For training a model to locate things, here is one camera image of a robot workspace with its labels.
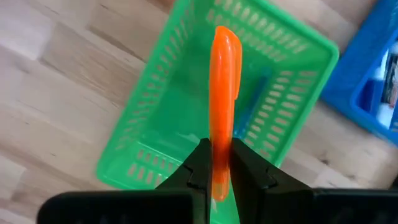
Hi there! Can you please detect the teal highlighter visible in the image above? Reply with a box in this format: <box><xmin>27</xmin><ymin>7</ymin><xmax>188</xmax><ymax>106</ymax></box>
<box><xmin>233</xmin><ymin>73</ymin><xmax>271</xmax><ymax>138</ymax></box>

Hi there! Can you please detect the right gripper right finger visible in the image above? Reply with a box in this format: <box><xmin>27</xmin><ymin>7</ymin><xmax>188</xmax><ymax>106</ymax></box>
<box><xmin>229</xmin><ymin>138</ymin><xmax>398</xmax><ymax>224</ymax></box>

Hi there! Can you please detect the blue plastic basket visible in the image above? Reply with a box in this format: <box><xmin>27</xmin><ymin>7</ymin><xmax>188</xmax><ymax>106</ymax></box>
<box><xmin>320</xmin><ymin>0</ymin><xmax>398</xmax><ymax>147</ymax></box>

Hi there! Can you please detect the black Expo marker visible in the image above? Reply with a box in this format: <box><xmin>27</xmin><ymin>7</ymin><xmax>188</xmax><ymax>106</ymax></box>
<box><xmin>384</xmin><ymin>52</ymin><xmax>398</xmax><ymax>108</ymax></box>

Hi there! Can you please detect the orange highlighter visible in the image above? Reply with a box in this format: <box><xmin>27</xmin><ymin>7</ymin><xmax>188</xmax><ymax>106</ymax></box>
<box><xmin>208</xmin><ymin>26</ymin><xmax>243</xmax><ymax>202</ymax></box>

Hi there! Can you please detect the green plastic basket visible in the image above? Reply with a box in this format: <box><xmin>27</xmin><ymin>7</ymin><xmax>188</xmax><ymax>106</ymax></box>
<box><xmin>95</xmin><ymin>0</ymin><xmax>340</xmax><ymax>224</ymax></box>

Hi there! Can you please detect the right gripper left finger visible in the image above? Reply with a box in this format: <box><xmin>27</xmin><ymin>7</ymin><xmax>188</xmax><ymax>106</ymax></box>
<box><xmin>37</xmin><ymin>138</ymin><xmax>215</xmax><ymax>224</ymax></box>

